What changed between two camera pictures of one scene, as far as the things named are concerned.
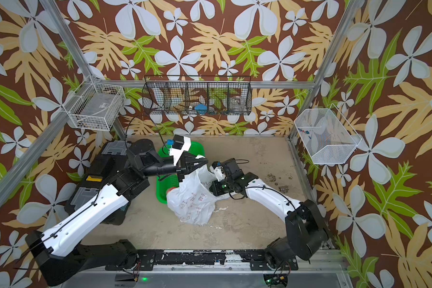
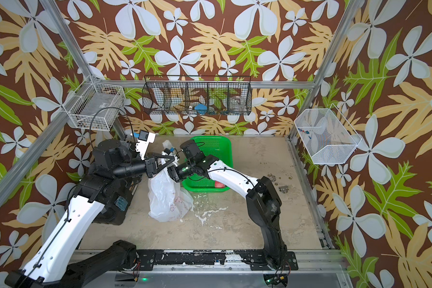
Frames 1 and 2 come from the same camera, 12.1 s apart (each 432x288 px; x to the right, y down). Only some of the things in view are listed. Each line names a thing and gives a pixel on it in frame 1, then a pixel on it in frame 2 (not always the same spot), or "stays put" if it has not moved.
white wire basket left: x=95 y=106 stays put
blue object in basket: x=201 y=108 stays put
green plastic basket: x=165 y=181 -> x=221 y=147
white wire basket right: x=328 y=137 stays put
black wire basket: x=191 y=95 stays put
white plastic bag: x=192 y=202 -> x=167 y=201
